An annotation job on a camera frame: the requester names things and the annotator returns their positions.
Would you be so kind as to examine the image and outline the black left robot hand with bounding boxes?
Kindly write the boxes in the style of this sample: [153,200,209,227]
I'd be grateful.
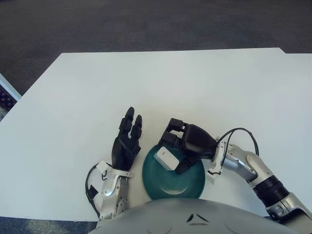
[111,106,143,171]

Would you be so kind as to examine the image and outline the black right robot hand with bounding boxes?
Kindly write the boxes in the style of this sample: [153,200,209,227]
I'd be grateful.
[158,118,217,175]

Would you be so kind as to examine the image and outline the white charger block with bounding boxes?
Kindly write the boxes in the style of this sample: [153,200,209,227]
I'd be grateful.
[153,146,180,171]

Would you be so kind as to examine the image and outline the teal round plate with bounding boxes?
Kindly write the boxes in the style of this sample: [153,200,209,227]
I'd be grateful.
[142,143,206,200]

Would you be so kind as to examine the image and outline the grey robot torso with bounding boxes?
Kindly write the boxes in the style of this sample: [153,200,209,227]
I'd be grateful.
[89,197,299,234]

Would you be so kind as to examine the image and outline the dark dotted mat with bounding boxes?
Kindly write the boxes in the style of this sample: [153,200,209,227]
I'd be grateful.
[0,86,13,108]

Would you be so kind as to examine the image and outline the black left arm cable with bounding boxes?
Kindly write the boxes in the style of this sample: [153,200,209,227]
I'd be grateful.
[85,165,103,219]

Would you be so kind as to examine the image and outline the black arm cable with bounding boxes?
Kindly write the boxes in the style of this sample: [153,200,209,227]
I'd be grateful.
[215,128,259,156]
[85,165,103,219]

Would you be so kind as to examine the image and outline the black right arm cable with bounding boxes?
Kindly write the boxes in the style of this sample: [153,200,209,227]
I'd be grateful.
[215,128,259,156]

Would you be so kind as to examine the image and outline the white frame rail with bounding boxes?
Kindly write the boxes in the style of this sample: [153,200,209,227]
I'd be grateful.
[0,73,21,101]

